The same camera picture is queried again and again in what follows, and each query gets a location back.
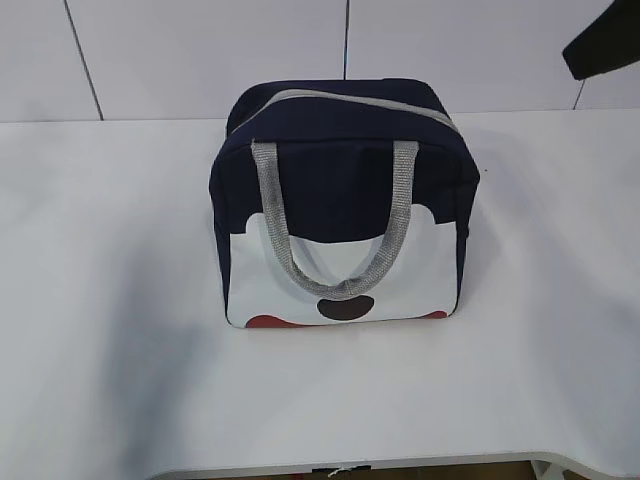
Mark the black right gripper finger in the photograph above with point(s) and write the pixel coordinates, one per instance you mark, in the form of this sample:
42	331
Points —
609	43

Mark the navy blue lunch bag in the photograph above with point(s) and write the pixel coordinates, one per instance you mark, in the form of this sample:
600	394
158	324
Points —
341	201

